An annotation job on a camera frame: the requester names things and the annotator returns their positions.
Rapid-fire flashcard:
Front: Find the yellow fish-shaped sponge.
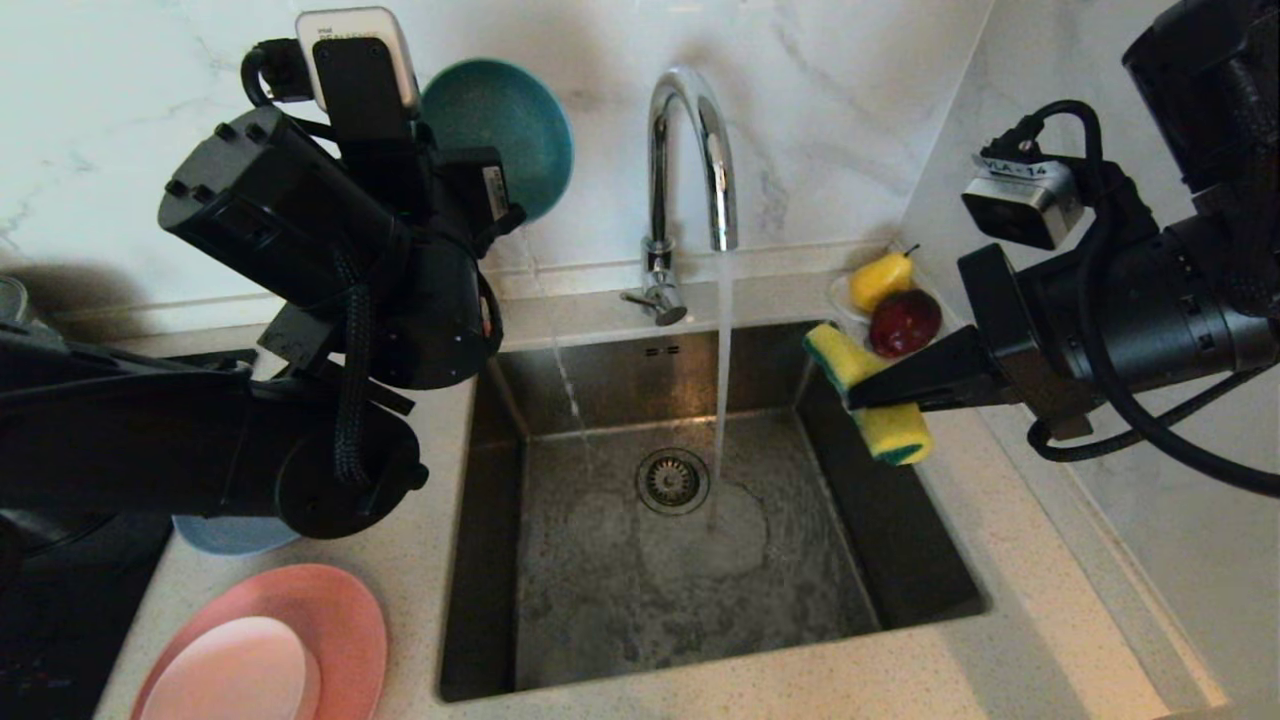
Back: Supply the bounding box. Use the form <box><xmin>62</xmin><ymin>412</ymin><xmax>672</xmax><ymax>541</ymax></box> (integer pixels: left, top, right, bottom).
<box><xmin>803</xmin><ymin>322</ymin><xmax>934</xmax><ymax>468</ymax></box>

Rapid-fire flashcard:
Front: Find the teal bowl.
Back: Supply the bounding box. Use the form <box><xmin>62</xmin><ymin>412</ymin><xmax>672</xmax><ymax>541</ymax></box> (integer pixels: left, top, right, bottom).
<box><xmin>420</xmin><ymin>58</ymin><xmax>575</xmax><ymax>223</ymax></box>

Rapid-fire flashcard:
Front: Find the small pale pink plate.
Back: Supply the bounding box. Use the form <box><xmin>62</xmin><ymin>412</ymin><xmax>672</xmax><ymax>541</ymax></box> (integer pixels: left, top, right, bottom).
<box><xmin>140</xmin><ymin>616</ymin><xmax>321</xmax><ymax>720</ymax></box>

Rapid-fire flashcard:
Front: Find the stainless steel sink basin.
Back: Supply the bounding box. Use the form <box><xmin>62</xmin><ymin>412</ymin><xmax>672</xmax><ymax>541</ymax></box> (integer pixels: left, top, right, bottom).
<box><xmin>437</xmin><ymin>320</ymin><xmax>991</xmax><ymax>703</ymax></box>

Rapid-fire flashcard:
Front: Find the dark red apple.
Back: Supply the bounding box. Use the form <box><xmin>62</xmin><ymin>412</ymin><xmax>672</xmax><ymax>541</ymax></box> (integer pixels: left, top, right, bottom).
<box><xmin>868</xmin><ymin>290</ymin><xmax>943</xmax><ymax>359</ymax></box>

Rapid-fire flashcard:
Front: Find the yellow pear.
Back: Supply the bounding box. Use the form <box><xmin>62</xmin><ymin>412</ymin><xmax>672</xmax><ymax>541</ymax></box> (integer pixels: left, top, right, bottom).
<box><xmin>848</xmin><ymin>245</ymin><xmax>919</xmax><ymax>317</ymax></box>

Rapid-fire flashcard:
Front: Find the small white fruit dish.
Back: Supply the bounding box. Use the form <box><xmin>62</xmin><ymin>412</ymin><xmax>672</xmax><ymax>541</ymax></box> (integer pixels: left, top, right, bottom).
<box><xmin>826</xmin><ymin>275</ymin><xmax>946</xmax><ymax>366</ymax></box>

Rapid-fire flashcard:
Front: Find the running tap water stream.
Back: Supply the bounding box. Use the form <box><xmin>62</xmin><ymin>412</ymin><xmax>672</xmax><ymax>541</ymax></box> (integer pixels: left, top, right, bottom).
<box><xmin>708</xmin><ymin>250</ymin><xmax>737</xmax><ymax>531</ymax></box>

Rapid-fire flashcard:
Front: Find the round metal drain strainer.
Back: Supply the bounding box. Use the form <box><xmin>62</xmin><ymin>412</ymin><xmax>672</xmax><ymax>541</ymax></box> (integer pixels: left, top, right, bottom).
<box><xmin>635</xmin><ymin>448</ymin><xmax>711</xmax><ymax>517</ymax></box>

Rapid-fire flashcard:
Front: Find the blue plate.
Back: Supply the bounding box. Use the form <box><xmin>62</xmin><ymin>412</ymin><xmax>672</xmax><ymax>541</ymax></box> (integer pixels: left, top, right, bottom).
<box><xmin>172</xmin><ymin>515</ymin><xmax>301</xmax><ymax>557</ymax></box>

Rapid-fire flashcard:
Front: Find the chrome gooseneck faucet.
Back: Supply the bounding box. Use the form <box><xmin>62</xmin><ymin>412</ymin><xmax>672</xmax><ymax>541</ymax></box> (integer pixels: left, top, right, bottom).
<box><xmin>620</xmin><ymin>66</ymin><xmax>739</xmax><ymax>328</ymax></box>

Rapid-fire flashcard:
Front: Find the large pink plate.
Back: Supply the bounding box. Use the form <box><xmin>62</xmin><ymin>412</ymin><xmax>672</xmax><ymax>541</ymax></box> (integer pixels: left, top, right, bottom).
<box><xmin>130</xmin><ymin>563</ymin><xmax>388</xmax><ymax>720</ymax></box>

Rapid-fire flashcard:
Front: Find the black induction cooktop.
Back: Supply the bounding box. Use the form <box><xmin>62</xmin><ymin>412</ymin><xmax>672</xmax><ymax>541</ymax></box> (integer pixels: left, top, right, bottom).
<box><xmin>0</xmin><ymin>348</ymin><xmax>259</xmax><ymax>720</ymax></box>

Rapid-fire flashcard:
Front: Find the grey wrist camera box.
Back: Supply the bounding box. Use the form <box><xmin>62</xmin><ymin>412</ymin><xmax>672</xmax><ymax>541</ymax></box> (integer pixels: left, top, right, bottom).
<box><xmin>962</xmin><ymin>155</ymin><xmax>1088</xmax><ymax>251</ymax></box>
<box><xmin>295</xmin><ymin>7</ymin><xmax>423</xmax><ymax>119</ymax></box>

